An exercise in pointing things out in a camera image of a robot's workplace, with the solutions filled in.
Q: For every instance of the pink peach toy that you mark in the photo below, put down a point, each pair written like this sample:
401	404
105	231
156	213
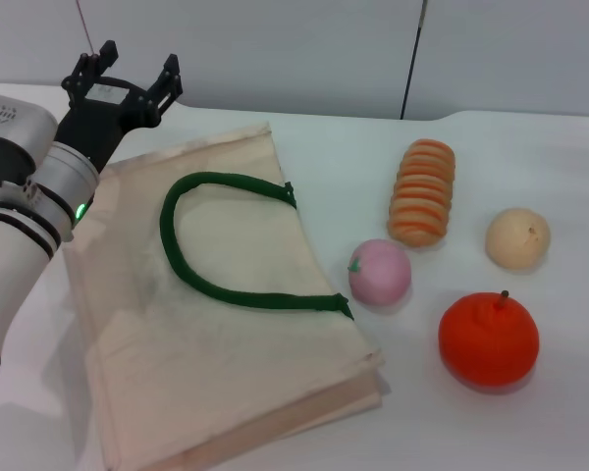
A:
380	272

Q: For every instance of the orange striped bread roll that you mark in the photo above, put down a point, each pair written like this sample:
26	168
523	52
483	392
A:
422	196

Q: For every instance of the pale yellow round fruit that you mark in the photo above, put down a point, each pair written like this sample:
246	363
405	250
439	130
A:
518	238

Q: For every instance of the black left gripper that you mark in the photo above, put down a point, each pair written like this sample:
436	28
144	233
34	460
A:
95	120

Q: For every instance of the orange fruit toy with stem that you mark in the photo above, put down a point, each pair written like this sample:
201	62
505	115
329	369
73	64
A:
488	338

